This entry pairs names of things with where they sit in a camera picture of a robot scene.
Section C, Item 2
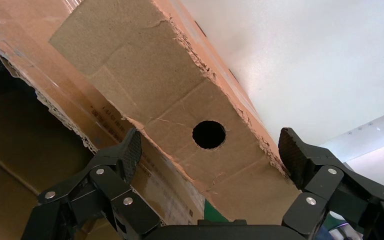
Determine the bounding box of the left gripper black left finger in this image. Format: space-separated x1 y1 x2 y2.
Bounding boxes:
21 127 161 240

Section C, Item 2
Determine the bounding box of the small cardboard box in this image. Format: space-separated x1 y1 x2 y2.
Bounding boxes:
47 0 302 226

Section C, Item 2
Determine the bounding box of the light grey metal rail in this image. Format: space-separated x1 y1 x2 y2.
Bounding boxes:
319 105 384 164

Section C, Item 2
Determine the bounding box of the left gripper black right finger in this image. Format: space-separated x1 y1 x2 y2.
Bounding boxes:
278 127 384 240

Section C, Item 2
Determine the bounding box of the large cardboard box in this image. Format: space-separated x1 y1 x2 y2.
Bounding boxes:
0 0 206 240

